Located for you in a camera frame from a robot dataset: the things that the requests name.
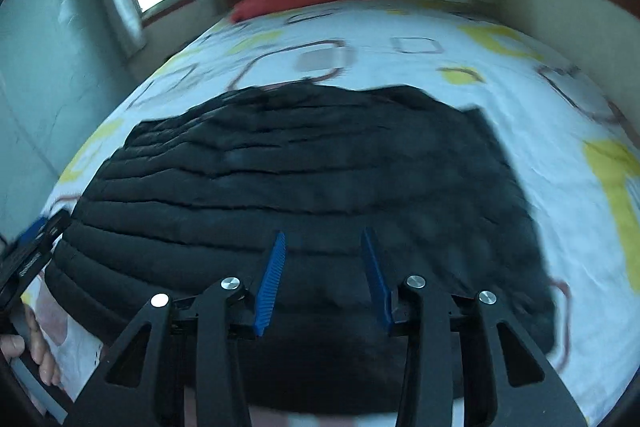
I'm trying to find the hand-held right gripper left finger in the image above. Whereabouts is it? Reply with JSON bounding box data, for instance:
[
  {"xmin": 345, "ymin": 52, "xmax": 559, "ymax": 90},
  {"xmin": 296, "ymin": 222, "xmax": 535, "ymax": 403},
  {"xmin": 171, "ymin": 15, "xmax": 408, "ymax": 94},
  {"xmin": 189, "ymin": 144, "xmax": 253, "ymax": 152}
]
[{"xmin": 65, "ymin": 231, "xmax": 289, "ymax": 427}]

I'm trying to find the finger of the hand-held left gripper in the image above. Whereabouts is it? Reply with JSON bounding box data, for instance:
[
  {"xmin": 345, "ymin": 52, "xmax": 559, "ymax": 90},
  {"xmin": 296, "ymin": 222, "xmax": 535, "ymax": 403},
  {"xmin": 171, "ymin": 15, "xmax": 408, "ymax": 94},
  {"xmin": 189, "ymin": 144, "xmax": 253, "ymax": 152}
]
[{"xmin": 17, "ymin": 216, "xmax": 53, "ymax": 242}]

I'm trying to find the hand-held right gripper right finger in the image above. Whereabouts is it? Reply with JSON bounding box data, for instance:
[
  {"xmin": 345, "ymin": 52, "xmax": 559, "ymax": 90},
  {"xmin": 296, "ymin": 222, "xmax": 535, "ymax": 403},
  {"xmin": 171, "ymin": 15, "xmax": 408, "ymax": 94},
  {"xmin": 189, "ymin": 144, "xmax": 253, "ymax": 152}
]
[{"xmin": 361, "ymin": 227, "xmax": 587, "ymax": 427}]

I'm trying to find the black puffer jacket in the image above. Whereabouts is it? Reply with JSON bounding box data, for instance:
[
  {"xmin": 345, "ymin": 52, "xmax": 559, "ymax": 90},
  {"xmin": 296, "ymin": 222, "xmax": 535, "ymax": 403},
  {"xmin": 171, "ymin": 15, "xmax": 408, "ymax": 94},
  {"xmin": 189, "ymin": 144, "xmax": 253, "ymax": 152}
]
[{"xmin": 42, "ymin": 82, "xmax": 559, "ymax": 408}]

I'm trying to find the person's left hand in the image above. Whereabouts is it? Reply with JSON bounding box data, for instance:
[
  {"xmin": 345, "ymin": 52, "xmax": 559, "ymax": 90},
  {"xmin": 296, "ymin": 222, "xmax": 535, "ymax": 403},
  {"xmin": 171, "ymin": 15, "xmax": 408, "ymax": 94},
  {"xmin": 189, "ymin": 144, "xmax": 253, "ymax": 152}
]
[{"xmin": 0, "ymin": 308, "xmax": 62, "ymax": 388}]

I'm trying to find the glass door wardrobe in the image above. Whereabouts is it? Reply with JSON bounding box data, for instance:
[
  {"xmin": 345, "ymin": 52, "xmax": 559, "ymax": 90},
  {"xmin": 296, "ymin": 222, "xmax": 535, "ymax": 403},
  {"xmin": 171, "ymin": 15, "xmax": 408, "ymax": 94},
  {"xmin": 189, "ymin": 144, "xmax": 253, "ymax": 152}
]
[{"xmin": 0, "ymin": 0, "xmax": 137, "ymax": 249}]

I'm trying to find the patterned bed sheet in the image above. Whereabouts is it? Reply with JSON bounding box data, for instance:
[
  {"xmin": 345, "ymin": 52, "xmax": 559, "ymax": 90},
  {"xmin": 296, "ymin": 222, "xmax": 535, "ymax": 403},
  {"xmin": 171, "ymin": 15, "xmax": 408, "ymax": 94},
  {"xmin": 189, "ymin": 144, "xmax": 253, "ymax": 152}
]
[{"xmin": 10, "ymin": 0, "xmax": 640, "ymax": 427}]

